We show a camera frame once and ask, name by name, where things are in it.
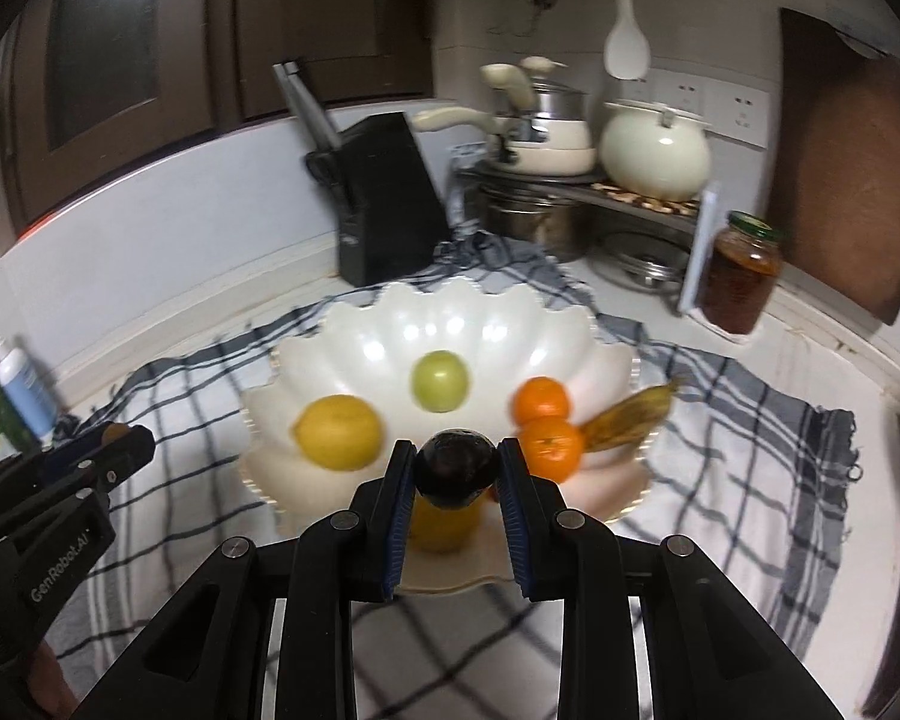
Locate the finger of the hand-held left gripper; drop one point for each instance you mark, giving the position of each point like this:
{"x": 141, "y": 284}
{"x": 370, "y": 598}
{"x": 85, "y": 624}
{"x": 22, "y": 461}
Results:
{"x": 71, "y": 451}
{"x": 124, "y": 454}

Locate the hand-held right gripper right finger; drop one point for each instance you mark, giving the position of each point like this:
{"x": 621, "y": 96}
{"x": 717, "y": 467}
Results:
{"x": 516, "y": 525}

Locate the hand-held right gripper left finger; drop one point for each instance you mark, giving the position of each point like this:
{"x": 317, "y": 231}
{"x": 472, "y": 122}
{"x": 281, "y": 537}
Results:
{"x": 399, "y": 525}

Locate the small brown round fruit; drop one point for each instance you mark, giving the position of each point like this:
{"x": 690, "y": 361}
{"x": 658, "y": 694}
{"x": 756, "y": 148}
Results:
{"x": 114, "y": 433}

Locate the yellow mango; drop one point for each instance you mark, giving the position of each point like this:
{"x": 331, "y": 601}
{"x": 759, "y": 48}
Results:
{"x": 442, "y": 529}

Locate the dark purple plum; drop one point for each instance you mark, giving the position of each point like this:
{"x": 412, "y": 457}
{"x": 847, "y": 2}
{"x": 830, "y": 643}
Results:
{"x": 456, "y": 469}

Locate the large orange mandarin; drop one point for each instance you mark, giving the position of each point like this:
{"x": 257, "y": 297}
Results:
{"x": 553, "y": 451}

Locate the yellow lemon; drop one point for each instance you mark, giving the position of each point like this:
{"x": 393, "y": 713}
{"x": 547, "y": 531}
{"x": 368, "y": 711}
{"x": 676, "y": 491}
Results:
{"x": 337, "y": 433}

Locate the spotted ripe banana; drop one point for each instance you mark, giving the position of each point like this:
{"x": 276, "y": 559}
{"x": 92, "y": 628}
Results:
{"x": 630, "y": 414}

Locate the white scalloped bowl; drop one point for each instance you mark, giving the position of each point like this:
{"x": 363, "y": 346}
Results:
{"x": 390, "y": 330}

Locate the person's left forearm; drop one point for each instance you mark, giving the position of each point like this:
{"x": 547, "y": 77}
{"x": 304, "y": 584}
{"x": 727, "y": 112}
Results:
{"x": 45, "y": 679}

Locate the white pump bottle blue label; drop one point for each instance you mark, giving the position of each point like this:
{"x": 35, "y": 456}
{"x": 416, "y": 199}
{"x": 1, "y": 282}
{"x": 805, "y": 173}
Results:
{"x": 26, "y": 394}

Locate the small orange mandarin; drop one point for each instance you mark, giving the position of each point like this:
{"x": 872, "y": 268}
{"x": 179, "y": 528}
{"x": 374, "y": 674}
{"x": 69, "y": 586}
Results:
{"x": 541, "y": 397}

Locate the green round fruit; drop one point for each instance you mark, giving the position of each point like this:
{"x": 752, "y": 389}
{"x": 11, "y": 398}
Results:
{"x": 439, "y": 382}

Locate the grey checked cloth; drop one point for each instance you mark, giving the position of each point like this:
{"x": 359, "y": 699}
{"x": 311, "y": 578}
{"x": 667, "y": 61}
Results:
{"x": 720, "y": 480}

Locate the large steel pot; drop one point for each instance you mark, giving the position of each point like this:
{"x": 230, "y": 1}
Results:
{"x": 532, "y": 225}

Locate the metal kitchen rack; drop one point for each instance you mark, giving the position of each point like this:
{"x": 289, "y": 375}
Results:
{"x": 701, "y": 262}

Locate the black knife block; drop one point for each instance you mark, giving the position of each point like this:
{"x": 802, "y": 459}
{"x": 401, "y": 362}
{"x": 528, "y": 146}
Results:
{"x": 390, "y": 202}

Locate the glass jar brown contents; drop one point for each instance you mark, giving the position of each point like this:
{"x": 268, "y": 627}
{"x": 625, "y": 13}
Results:
{"x": 742, "y": 277}

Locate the black kitchen scissors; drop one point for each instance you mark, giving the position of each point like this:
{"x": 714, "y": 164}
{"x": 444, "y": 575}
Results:
{"x": 324, "y": 172}

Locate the cream saucepan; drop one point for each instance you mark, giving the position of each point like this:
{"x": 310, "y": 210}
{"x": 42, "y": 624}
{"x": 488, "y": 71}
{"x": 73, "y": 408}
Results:
{"x": 547, "y": 157}

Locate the cream round pot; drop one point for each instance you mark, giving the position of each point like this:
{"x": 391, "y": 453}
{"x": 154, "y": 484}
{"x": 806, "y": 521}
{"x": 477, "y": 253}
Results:
{"x": 652, "y": 154}

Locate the dark wooden cutting board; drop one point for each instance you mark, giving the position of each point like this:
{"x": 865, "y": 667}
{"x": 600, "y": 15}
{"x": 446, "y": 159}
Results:
{"x": 847, "y": 180}

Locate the white rice spoon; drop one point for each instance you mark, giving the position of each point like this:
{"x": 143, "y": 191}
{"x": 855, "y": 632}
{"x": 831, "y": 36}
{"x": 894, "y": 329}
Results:
{"x": 627, "y": 45}

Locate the dark wooden window frame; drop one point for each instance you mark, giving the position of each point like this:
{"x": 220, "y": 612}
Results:
{"x": 225, "y": 37}

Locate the white wall outlet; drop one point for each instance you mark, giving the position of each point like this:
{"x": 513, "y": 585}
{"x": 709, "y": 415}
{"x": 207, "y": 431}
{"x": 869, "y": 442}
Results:
{"x": 682, "y": 94}
{"x": 742, "y": 114}

